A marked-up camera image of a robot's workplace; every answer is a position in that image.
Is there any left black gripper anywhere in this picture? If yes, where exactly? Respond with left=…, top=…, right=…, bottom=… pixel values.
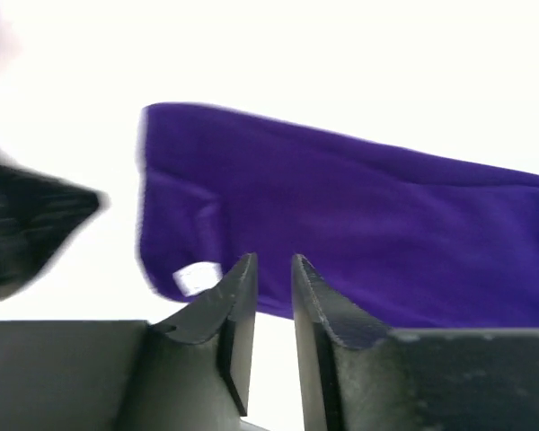
left=0, top=163, right=102, bottom=301

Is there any purple towel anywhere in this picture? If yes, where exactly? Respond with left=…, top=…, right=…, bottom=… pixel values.
left=139, top=103, right=539, bottom=328

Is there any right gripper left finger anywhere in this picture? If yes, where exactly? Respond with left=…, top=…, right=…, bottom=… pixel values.
left=0, top=254, right=258, bottom=431

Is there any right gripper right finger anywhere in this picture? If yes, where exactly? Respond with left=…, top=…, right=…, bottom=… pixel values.
left=292, top=255, right=539, bottom=431

